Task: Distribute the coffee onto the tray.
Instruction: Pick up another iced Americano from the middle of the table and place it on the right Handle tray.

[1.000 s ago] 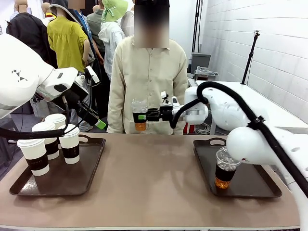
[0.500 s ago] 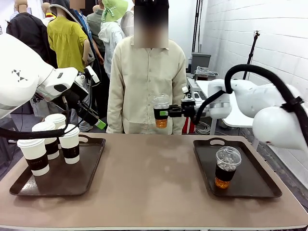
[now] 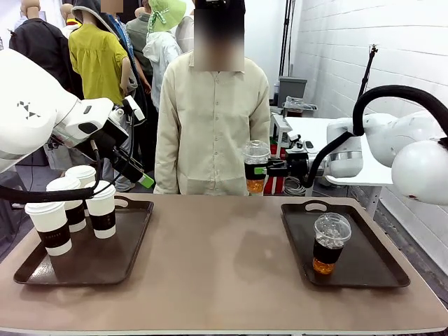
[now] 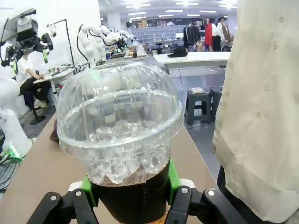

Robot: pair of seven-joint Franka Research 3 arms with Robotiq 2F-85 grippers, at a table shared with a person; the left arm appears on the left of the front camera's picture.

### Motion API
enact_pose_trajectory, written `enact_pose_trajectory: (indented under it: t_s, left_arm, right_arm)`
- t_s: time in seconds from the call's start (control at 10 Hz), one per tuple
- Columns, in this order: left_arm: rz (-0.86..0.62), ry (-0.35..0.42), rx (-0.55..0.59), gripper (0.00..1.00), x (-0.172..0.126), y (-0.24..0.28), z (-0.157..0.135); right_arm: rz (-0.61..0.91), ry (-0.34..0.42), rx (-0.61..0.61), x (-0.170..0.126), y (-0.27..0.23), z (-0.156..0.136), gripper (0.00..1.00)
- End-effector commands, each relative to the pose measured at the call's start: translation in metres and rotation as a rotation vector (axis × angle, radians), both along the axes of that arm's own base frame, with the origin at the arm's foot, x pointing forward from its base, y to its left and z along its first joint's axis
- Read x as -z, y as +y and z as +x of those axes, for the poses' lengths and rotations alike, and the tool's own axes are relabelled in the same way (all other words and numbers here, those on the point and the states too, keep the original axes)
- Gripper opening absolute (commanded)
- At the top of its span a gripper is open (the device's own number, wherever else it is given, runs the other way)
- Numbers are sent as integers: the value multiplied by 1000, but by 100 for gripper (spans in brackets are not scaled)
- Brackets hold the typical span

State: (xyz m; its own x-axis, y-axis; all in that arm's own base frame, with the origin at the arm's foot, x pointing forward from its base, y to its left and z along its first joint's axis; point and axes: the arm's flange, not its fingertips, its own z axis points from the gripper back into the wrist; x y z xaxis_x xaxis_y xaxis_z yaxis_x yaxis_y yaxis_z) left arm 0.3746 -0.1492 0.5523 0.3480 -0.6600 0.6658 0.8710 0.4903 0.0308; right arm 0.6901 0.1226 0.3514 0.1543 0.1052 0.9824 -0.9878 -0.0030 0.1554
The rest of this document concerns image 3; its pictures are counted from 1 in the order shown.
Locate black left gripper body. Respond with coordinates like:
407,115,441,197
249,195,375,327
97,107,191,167
83,118,146,183

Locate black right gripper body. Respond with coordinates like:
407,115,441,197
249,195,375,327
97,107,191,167
276,153,312,178

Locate clear plastic iced coffee cup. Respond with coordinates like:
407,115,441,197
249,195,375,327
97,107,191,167
312,212,352,276
242,139,271,195

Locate white paper coffee cup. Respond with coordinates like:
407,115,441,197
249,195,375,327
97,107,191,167
85,180,117,239
45,176,88,233
24,202,74,257
64,164,97,189

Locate person right forearm beige sleeve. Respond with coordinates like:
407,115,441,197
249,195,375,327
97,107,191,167
153,132,181,195

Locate person left forearm beige sleeve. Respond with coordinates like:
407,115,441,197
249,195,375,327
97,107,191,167
246,111,271,146

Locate brown plastic serving tray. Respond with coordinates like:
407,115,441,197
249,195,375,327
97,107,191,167
13,195,155,286
279,199,411,288

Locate white folding table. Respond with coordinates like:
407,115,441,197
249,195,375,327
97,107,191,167
271,115,395,187

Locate clear plastic bag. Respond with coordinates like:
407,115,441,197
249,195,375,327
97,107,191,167
283,96,318,116

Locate person torso beige shirt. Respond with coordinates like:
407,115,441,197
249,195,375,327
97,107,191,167
153,52,271,196

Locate grey bin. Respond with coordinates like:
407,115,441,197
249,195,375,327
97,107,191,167
279,76,308,108

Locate mannequin with yellow blouse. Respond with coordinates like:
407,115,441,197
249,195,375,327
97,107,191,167
68,0,139,106

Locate mannequin with white jacket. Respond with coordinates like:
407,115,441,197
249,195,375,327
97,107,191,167
142,29,185,113

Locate black tripod stand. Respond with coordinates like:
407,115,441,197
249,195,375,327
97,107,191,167
356,44,379,106

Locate mannequin with grey-green shirt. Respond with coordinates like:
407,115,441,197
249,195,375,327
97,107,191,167
125,6,155,78

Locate black light stand poles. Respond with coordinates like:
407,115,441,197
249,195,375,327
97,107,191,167
279,0,295,76

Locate mannequin with black coat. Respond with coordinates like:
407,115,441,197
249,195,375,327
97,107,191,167
8,0,83,101

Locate person blurred head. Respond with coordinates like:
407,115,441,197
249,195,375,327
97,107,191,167
193,0,246,73

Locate green sun hat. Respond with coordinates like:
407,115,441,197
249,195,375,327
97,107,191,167
147,0,188,33

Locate white cable bundle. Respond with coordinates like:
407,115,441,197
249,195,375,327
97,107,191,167
283,176,305,196

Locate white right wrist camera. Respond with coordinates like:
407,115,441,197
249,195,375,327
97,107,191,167
285,134,316,153

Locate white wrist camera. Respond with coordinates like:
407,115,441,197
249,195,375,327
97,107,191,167
285,134,316,153
121,94,146,123

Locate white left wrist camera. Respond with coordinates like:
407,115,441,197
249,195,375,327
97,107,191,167
121,94,146,123

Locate black left arm hose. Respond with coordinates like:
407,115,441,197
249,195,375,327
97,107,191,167
0,139,103,204

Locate black arm hose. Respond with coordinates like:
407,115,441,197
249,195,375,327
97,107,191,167
0,139,103,204
300,85,448,190

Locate black right arm hose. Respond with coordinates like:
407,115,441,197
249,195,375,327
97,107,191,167
300,85,448,190

